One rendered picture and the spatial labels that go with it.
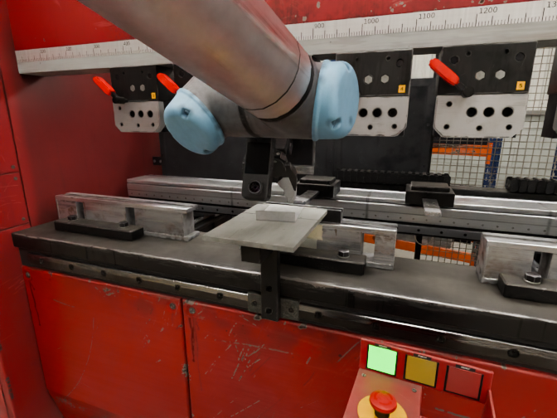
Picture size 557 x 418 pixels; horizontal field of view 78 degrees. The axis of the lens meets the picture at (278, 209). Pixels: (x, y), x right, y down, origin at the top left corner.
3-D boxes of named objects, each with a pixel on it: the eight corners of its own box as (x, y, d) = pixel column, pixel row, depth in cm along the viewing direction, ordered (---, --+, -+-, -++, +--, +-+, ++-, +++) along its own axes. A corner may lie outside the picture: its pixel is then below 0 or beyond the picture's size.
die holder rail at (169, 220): (59, 223, 113) (54, 195, 111) (75, 218, 119) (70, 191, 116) (188, 241, 97) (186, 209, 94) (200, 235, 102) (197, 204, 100)
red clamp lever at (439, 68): (434, 55, 61) (477, 90, 60) (433, 58, 65) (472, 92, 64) (426, 63, 62) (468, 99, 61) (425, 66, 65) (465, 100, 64)
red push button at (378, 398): (365, 422, 51) (366, 402, 50) (370, 403, 54) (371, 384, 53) (394, 432, 49) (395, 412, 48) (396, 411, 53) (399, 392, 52)
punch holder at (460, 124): (432, 137, 68) (442, 46, 63) (429, 135, 75) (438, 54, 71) (521, 138, 63) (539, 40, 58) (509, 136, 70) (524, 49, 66)
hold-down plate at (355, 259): (239, 258, 85) (239, 246, 85) (249, 250, 90) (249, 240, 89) (363, 276, 75) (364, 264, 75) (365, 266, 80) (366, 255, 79)
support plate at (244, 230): (201, 240, 64) (201, 235, 64) (258, 207, 88) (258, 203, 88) (293, 253, 58) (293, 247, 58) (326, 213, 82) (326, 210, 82)
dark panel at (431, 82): (162, 187, 161) (154, 88, 150) (165, 186, 163) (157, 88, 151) (423, 207, 123) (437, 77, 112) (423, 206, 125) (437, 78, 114)
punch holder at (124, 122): (115, 132, 94) (108, 67, 90) (138, 130, 102) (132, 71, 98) (160, 132, 89) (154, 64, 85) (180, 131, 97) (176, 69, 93)
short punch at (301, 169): (273, 172, 85) (273, 133, 82) (276, 172, 87) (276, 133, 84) (312, 175, 82) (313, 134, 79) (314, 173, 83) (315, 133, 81)
